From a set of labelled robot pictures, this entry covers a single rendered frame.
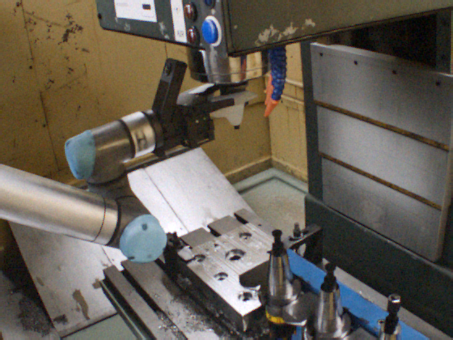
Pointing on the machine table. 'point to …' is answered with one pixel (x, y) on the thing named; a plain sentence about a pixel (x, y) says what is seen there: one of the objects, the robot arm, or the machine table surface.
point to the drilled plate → (226, 290)
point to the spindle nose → (226, 66)
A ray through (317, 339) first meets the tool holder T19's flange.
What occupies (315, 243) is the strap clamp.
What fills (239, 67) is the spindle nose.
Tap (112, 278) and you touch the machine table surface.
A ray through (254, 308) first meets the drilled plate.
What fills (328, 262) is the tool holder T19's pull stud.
